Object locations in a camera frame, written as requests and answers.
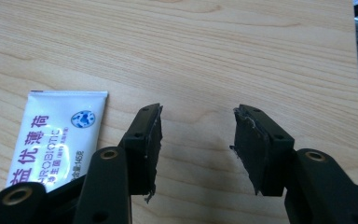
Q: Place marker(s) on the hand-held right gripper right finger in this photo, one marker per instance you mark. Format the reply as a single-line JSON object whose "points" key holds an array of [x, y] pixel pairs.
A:
{"points": [[270, 155]]}

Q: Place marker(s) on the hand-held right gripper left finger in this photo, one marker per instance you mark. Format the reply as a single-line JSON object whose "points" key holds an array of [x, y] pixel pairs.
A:
{"points": [[141, 149]]}

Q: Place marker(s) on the white toothpaste tube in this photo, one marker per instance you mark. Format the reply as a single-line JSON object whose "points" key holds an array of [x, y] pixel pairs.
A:
{"points": [[54, 137]]}

